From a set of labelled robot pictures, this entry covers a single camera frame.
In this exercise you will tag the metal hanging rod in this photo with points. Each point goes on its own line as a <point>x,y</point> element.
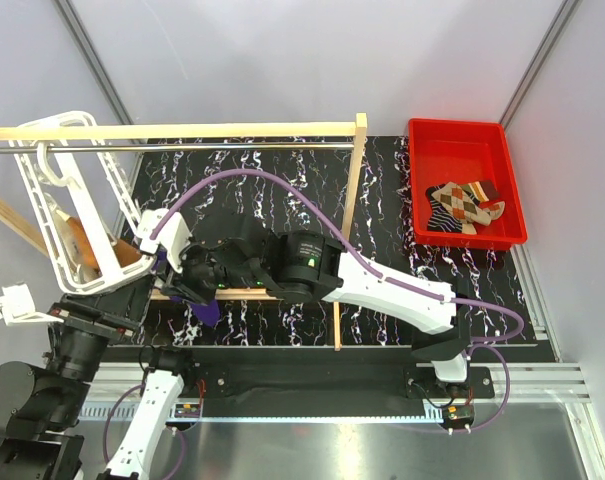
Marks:
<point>143,148</point>

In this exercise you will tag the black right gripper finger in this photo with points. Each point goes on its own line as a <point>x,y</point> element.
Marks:
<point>167,276</point>
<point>197,295</point>

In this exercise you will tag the wooden clothes rack frame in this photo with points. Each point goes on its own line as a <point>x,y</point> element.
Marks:
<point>111,192</point>

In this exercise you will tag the purple sock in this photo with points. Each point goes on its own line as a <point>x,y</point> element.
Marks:
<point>207,312</point>

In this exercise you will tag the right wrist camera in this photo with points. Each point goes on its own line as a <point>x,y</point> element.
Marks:
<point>173,235</point>

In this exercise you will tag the brown orange striped sock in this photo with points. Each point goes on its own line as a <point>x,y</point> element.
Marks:
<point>484,191</point>

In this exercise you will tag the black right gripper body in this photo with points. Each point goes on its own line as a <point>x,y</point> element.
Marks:
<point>204,277</point>

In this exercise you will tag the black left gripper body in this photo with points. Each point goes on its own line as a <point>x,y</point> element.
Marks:
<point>94,313</point>

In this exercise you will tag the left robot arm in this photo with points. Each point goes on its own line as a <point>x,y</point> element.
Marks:
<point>38,405</point>

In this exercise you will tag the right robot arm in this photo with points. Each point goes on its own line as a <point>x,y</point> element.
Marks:
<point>302,266</point>

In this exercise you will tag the black marble pattern mat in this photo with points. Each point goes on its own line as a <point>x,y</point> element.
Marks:
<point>285,190</point>

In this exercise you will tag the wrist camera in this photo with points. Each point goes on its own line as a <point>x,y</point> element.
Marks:
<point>173,235</point>
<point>17,307</point>

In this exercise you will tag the white plastic clip hanger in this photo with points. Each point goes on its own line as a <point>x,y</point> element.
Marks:
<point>54,181</point>

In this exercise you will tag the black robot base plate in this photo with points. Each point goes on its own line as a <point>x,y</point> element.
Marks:
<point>310,383</point>

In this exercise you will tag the beige argyle sock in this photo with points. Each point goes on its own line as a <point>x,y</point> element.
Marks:
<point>460,203</point>

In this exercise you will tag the red plastic bin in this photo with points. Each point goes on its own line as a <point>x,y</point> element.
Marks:
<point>442,151</point>

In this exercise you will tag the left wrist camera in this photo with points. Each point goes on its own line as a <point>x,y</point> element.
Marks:
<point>17,307</point>

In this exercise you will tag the black striped sock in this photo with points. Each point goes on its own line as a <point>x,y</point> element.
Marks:
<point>441,220</point>

